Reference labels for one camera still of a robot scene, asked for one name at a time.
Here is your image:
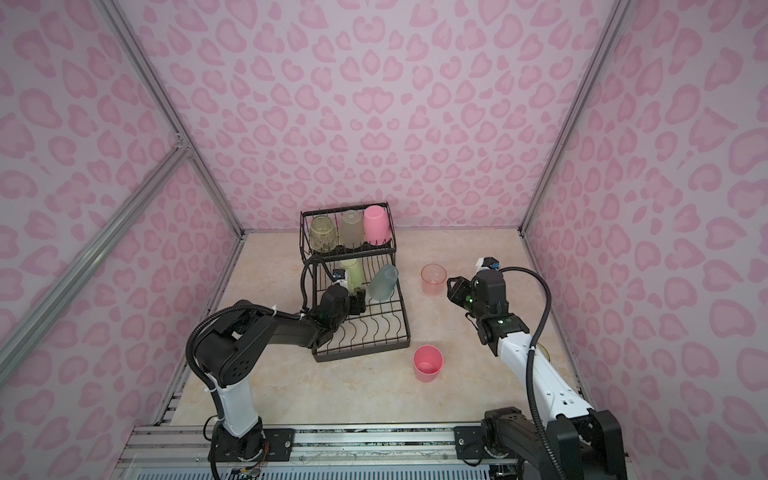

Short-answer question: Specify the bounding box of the teal plastic cup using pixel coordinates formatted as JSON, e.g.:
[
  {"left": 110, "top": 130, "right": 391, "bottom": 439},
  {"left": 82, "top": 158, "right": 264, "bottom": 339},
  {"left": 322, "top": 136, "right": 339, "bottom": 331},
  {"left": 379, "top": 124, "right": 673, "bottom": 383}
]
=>
[{"left": 368, "top": 264, "right": 399, "bottom": 302}]

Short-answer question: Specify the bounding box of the pale green mug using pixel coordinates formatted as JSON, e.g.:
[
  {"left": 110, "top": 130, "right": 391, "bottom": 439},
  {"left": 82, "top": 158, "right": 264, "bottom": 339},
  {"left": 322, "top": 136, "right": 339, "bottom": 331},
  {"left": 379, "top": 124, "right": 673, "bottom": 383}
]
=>
[{"left": 340, "top": 258, "right": 365, "bottom": 293}]

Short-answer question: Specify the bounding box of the clear pink plastic cup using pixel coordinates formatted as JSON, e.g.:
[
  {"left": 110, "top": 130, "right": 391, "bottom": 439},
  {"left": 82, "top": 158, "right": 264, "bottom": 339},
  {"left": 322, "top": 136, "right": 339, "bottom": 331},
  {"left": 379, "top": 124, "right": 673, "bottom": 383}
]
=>
[{"left": 421, "top": 263, "right": 447, "bottom": 296}]

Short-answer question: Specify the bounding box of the pale green textured cup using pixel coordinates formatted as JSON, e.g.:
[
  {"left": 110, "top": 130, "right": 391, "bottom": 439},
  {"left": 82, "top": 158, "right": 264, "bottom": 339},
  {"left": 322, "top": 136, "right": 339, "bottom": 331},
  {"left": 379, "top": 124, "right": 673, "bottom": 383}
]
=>
[{"left": 339, "top": 210, "right": 365, "bottom": 249}]

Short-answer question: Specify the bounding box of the bright green plastic cup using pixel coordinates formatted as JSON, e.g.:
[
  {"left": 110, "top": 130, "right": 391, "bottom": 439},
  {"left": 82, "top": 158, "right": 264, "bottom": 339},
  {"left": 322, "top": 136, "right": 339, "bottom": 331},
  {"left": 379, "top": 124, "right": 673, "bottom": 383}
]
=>
[{"left": 309, "top": 215, "right": 338, "bottom": 254}]

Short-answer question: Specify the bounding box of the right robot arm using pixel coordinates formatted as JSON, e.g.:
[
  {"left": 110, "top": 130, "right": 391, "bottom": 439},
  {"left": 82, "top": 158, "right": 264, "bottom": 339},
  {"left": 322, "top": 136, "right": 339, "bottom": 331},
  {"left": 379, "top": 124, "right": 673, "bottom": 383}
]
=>
[{"left": 447, "top": 257, "right": 628, "bottom": 479}]

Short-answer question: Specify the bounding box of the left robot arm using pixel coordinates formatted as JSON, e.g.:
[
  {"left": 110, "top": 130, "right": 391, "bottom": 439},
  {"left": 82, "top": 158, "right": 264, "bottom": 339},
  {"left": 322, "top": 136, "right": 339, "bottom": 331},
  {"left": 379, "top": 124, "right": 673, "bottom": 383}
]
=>
[{"left": 185, "top": 284, "right": 365, "bottom": 470}]

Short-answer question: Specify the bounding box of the pink cup front right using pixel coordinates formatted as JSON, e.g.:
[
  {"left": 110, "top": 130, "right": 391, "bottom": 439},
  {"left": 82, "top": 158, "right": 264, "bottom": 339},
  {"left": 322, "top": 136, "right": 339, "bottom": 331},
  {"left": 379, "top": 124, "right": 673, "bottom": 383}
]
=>
[{"left": 413, "top": 345, "right": 444, "bottom": 382}]

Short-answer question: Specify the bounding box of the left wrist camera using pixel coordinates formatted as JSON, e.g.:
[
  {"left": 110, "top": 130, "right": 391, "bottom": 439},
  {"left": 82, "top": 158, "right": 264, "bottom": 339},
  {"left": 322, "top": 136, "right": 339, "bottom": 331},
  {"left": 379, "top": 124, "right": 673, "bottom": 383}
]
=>
[{"left": 332, "top": 268, "right": 349, "bottom": 289}]

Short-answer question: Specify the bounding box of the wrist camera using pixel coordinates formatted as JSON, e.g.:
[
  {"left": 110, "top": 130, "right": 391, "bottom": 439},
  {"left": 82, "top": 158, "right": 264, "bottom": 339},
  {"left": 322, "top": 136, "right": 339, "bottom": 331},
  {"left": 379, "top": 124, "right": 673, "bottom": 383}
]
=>
[
  {"left": 332, "top": 268, "right": 349, "bottom": 289},
  {"left": 476, "top": 257, "right": 500, "bottom": 273}
]

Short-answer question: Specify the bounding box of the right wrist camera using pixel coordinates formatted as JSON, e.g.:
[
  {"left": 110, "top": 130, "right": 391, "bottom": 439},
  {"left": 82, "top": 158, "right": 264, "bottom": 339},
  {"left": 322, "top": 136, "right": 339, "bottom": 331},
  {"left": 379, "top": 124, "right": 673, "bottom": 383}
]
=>
[{"left": 476, "top": 257, "right": 500, "bottom": 273}]

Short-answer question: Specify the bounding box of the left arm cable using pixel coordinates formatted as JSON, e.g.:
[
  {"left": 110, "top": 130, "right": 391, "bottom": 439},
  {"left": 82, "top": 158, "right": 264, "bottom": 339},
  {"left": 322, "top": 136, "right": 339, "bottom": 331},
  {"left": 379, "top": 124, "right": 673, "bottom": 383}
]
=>
[{"left": 299, "top": 254, "right": 337, "bottom": 313}]

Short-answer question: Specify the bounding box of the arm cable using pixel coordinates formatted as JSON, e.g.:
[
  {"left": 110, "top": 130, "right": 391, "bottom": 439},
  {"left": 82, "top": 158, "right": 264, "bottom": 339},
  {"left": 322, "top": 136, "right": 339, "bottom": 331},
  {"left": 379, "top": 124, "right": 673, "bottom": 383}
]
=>
[
  {"left": 497, "top": 266, "right": 568, "bottom": 480},
  {"left": 299, "top": 254, "right": 337, "bottom": 313}
]

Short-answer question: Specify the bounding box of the black wire dish rack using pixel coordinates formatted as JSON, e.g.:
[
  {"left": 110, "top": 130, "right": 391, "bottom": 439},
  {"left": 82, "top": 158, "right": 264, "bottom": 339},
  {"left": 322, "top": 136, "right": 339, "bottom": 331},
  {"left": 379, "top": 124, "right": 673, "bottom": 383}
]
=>
[{"left": 299, "top": 202, "right": 411, "bottom": 362}]

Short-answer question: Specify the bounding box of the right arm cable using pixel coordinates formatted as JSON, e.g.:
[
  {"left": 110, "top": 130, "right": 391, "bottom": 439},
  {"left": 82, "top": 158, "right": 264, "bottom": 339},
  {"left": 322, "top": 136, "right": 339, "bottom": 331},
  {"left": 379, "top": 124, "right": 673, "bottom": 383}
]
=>
[{"left": 497, "top": 266, "right": 568, "bottom": 480}]

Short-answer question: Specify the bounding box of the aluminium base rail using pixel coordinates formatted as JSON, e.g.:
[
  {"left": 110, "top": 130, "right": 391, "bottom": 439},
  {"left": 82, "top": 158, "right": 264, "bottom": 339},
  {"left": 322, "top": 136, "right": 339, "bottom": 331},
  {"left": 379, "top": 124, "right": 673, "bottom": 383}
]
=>
[{"left": 110, "top": 419, "right": 637, "bottom": 480}]

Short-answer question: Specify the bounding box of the aluminium frame diagonal bar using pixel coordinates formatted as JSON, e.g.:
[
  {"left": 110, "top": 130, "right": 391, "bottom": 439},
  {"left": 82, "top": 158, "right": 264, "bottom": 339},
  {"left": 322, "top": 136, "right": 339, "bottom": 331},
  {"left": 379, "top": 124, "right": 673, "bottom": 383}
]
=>
[{"left": 1, "top": 141, "right": 189, "bottom": 385}]

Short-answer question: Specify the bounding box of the aluminium frame post right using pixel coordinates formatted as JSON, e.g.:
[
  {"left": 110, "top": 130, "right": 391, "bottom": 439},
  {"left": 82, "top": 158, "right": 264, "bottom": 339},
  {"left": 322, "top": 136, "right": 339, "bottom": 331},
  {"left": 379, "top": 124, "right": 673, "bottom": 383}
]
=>
[{"left": 518, "top": 0, "right": 636, "bottom": 238}]

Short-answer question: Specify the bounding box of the aluminium frame post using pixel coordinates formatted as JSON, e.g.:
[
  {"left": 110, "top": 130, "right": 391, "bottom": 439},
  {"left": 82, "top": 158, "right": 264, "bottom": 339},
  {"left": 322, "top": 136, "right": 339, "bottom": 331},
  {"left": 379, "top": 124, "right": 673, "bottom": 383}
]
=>
[
  {"left": 518, "top": 0, "right": 636, "bottom": 238},
  {"left": 94, "top": 0, "right": 246, "bottom": 239}
]

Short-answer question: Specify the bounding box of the aluminium frame post left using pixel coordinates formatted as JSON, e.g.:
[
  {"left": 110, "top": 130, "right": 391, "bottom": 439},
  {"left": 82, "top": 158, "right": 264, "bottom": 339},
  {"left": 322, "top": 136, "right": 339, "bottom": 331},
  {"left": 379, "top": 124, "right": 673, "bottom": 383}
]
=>
[{"left": 94, "top": 0, "right": 246, "bottom": 239}]

